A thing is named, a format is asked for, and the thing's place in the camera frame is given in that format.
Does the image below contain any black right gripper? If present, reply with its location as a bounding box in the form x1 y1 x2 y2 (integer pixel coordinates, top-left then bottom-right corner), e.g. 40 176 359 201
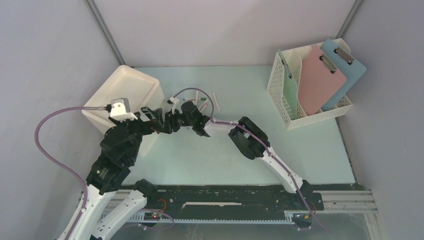
158 107 195 134

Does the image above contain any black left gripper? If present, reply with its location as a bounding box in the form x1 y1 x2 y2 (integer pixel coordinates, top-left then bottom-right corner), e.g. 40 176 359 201
110 105 164 163

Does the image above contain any white drawer cabinet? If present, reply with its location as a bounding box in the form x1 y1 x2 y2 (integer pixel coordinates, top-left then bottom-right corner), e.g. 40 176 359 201
81 65 167 157

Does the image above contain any white chalk stick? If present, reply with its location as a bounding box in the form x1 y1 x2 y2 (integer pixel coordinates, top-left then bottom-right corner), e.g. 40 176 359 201
212 92 221 112

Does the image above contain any green clipboard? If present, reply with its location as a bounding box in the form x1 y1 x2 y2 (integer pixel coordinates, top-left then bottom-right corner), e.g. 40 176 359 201
278 49 298 120

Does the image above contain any pink clipboard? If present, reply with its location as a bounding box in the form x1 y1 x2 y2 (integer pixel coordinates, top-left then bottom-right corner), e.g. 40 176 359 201
297 45 346 116

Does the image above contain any blue clipboard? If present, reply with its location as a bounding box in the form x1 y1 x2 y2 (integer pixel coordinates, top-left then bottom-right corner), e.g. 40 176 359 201
321 39 367 111

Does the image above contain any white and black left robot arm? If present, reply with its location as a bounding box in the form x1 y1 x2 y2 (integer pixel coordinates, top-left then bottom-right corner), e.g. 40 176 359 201
59 103 163 240

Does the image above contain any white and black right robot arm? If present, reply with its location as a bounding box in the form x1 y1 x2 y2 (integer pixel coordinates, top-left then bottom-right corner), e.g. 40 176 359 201
162 97 314 209

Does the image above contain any white marker green tip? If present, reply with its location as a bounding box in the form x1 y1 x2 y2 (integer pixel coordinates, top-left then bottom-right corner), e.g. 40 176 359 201
199 99 209 113

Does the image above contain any white marker teal tip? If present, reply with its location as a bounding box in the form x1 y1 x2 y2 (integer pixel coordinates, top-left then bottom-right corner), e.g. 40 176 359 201
194 90 199 105

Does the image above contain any white marker green cap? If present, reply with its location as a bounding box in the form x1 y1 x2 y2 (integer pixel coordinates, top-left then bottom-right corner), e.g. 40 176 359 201
183 97 208 101

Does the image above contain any white perforated file organizer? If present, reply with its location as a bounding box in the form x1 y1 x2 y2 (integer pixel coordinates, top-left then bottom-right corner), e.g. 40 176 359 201
266 42 353 130

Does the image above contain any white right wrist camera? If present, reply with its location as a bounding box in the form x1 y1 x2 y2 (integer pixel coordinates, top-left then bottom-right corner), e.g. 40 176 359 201
166 96 180 105

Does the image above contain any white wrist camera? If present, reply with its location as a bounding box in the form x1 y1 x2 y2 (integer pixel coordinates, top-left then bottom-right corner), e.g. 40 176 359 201
109 98 138 122
166 96 180 105

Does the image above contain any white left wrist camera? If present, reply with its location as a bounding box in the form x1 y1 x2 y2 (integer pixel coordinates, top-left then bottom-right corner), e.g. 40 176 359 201
109 98 138 122

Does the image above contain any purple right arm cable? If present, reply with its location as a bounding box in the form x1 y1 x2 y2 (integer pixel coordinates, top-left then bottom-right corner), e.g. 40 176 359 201
172 87 330 233

